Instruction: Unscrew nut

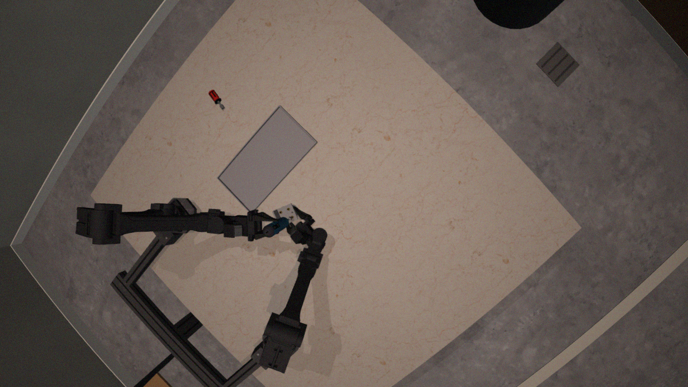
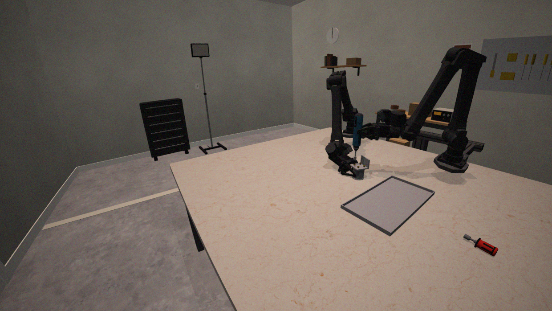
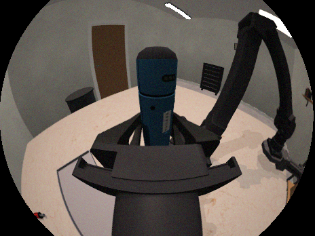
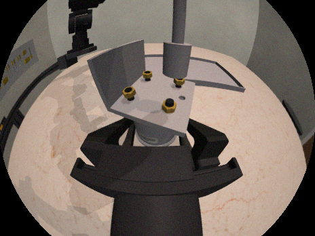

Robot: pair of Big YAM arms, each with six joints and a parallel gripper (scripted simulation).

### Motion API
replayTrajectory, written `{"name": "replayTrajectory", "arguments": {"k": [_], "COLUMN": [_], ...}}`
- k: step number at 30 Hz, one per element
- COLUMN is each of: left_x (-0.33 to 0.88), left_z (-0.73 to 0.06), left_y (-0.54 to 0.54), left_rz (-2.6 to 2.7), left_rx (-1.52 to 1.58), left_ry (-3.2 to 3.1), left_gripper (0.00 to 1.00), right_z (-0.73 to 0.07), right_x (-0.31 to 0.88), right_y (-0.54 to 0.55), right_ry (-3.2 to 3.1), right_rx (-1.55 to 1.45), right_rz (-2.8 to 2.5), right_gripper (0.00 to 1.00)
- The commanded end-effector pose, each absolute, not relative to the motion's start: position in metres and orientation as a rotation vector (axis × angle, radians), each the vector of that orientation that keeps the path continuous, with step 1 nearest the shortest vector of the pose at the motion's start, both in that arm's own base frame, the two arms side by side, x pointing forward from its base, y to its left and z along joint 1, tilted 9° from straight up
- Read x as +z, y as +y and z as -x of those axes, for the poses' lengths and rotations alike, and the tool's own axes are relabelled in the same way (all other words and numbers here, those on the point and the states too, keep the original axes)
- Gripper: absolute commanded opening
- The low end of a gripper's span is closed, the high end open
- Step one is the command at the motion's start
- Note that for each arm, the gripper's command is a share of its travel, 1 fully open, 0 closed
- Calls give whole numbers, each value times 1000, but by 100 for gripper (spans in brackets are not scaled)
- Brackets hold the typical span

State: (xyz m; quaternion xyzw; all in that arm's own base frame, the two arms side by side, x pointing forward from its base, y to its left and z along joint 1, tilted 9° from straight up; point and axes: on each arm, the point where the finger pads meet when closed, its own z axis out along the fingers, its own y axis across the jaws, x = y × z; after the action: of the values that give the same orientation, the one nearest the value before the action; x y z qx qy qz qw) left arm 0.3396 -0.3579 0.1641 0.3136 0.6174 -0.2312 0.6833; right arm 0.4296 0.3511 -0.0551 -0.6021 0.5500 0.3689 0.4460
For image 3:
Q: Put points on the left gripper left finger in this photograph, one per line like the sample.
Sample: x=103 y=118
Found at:
x=122 y=132

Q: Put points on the red-handled nut driver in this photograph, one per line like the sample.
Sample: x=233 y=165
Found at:
x=39 y=215

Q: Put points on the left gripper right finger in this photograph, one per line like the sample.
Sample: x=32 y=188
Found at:
x=193 y=134

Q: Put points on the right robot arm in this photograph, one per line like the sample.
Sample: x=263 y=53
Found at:
x=252 y=30

